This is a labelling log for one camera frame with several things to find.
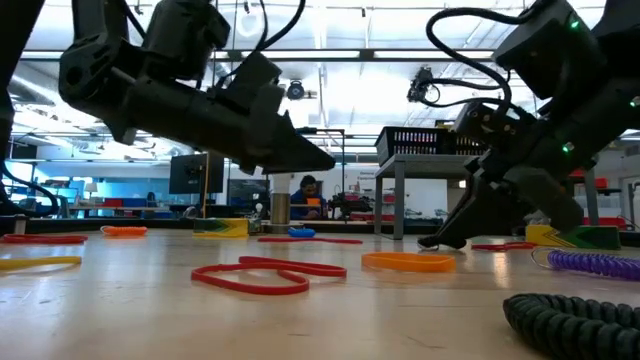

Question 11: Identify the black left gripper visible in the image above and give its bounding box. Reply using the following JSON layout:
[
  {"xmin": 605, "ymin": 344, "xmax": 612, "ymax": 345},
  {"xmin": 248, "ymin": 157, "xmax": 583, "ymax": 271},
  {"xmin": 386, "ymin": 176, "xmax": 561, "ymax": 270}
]
[{"xmin": 119, "ymin": 49, "xmax": 335, "ymax": 175}]

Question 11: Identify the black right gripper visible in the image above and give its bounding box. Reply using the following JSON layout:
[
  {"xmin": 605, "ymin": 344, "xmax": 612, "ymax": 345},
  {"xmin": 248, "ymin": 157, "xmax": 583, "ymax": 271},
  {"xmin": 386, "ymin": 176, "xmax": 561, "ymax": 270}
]
[{"xmin": 422, "ymin": 129, "xmax": 601, "ymax": 242}]

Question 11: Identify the black slotted plastic basket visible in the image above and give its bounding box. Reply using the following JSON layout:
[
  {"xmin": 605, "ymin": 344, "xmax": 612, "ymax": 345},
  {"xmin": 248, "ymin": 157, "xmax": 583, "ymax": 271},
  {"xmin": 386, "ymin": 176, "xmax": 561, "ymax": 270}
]
[
  {"xmin": 442, "ymin": 130, "xmax": 489, "ymax": 157},
  {"xmin": 374, "ymin": 126, "xmax": 449, "ymax": 166}
]

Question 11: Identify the purple spiral hair tie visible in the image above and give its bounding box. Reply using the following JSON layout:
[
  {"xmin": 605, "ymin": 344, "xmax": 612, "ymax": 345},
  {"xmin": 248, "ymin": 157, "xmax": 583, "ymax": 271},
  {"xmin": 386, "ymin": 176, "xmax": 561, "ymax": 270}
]
[{"xmin": 530, "ymin": 247, "xmax": 640, "ymax": 282}]

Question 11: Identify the yellow rubber band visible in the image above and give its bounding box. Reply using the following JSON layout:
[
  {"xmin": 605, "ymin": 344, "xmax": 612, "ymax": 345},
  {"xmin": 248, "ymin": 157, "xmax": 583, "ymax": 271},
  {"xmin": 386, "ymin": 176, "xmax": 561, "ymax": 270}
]
[{"xmin": 0, "ymin": 255, "xmax": 83, "ymax": 274}]

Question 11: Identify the white mushroom table lamp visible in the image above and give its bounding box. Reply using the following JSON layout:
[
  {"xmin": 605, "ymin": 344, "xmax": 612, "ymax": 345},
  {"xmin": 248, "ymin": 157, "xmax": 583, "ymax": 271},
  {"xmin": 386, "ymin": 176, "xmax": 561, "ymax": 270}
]
[{"xmin": 268, "ymin": 172, "xmax": 296, "ymax": 227}]

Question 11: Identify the dark display screen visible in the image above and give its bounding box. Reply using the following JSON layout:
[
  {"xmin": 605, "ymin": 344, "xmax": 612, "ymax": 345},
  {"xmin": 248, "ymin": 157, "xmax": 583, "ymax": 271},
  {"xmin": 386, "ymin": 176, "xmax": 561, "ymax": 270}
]
[{"xmin": 227, "ymin": 178, "xmax": 272, "ymax": 216}]

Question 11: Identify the grey perforated metal shelf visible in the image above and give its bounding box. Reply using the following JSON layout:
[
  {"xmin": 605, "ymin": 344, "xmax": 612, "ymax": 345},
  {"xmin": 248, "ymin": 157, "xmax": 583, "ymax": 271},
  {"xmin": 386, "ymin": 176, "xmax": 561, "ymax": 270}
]
[{"xmin": 374, "ymin": 153, "xmax": 600, "ymax": 240}]

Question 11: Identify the small black background robot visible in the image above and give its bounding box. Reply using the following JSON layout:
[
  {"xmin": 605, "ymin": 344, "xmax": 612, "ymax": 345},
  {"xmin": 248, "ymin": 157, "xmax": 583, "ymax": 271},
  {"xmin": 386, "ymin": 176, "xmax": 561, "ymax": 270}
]
[{"xmin": 327, "ymin": 192, "xmax": 375, "ymax": 220}]

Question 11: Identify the orange rubber band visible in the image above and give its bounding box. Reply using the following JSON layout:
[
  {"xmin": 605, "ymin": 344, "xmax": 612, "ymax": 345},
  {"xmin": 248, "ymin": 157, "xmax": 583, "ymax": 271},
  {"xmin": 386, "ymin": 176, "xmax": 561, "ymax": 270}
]
[{"xmin": 360, "ymin": 251, "xmax": 458, "ymax": 275}]

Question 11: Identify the black computer monitor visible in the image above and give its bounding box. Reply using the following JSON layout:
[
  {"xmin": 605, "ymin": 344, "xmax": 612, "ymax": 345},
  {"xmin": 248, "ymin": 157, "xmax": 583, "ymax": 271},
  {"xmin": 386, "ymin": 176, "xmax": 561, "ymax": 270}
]
[{"xmin": 168, "ymin": 152, "xmax": 226, "ymax": 195}]

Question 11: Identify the red bin shelving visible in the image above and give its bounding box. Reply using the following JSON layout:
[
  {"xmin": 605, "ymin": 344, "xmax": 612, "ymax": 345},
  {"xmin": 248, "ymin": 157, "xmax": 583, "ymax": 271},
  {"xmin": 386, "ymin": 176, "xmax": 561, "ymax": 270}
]
[{"xmin": 569, "ymin": 167, "xmax": 626, "ymax": 226}]

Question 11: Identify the black tubular stand frame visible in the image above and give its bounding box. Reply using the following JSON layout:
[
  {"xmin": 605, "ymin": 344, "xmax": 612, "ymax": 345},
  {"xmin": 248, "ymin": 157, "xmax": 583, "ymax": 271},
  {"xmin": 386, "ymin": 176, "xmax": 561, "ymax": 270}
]
[{"xmin": 294, "ymin": 126, "xmax": 347, "ymax": 201}]

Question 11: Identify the black overhead camera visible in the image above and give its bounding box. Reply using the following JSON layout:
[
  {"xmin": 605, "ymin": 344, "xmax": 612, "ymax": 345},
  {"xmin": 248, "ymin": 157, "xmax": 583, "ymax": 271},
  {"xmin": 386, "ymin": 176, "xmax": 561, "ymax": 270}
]
[{"xmin": 285, "ymin": 79, "xmax": 306, "ymax": 101}]

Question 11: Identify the black aluminium table frame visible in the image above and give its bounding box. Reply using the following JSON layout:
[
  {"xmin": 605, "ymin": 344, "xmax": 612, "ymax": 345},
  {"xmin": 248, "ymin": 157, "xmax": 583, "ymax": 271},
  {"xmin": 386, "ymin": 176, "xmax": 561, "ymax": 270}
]
[{"xmin": 0, "ymin": 214, "xmax": 640, "ymax": 247}]

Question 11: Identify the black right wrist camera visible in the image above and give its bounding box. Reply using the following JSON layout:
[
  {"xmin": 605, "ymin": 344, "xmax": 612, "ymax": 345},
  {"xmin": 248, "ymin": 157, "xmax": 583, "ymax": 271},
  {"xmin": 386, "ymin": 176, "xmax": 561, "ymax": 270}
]
[{"xmin": 452, "ymin": 99, "xmax": 539, "ymax": 151}]

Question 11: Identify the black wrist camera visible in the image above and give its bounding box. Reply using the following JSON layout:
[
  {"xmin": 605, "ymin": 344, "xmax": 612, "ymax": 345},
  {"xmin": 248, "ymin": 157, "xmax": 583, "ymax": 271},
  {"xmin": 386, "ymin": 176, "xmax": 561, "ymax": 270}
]
[
  {"xmin": 142, "ymin": 0, "xmax": 232, "ymax": 81},
  {"xmin": 452, "ymin": 99, "xmax": 539, "ymax": 151}
]

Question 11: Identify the yellow hanging cable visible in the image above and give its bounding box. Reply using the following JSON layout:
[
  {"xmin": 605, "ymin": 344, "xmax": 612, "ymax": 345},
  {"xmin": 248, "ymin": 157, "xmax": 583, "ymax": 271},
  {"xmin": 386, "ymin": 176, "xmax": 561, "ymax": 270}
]
[{"xmin": 201, "ymin": 164, "xmax": 210, "ymax": 219}]

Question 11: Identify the black overhead light bar frame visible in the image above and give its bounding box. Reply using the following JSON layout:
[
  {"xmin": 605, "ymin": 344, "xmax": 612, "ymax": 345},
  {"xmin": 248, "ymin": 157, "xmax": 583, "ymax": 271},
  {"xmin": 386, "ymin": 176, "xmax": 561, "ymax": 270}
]
[{"xmin": 19, "ymin": 47, "xmax": 496, "ymax": 63}]

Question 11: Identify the black ceiling camera with cable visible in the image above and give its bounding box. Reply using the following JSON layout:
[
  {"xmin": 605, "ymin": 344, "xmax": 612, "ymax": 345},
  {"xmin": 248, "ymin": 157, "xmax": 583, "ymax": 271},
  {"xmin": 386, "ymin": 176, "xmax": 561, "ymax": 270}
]
[{"xmin": 406, "ymin": 66, "xmax": 442, "ymax": 105}]

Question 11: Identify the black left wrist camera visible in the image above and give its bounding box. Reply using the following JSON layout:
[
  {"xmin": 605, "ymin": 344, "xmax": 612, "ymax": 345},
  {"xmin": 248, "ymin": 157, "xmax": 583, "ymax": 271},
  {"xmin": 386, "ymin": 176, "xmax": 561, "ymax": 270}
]
[{"xmin": 142, "ymin": 0, "xmax": 232, "ymax": 81}]

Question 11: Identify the orange spiral hair tie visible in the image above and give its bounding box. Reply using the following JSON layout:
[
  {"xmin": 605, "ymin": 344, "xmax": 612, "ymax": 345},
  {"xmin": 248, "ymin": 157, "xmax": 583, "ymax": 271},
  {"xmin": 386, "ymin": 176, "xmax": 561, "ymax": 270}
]
[{"xmin": 100, "ymin": 225, "xmax": 149, "ymax": 238}]

